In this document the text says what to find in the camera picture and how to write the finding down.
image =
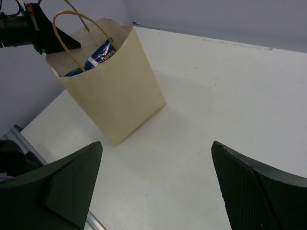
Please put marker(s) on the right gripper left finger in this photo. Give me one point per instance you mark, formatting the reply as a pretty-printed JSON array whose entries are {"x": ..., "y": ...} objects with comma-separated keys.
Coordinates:
[{"x": 55, "y": 196}]

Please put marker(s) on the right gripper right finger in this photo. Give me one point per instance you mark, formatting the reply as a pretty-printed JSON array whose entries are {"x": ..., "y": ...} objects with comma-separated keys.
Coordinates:
[{"x": 258, "y": 196}]

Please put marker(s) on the beige paper bag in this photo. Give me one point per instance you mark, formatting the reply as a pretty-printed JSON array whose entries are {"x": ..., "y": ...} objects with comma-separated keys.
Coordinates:
[{"x": 118, "y": 95}]

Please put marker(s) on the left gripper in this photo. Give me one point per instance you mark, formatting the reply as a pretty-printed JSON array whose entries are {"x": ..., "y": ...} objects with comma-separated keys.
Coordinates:
[{"x": 30, "y": 26}]

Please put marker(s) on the blue Doritos chip bag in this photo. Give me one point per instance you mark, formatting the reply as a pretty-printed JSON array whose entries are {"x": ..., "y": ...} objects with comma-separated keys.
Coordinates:
[{"x": 102, "y": 54}]

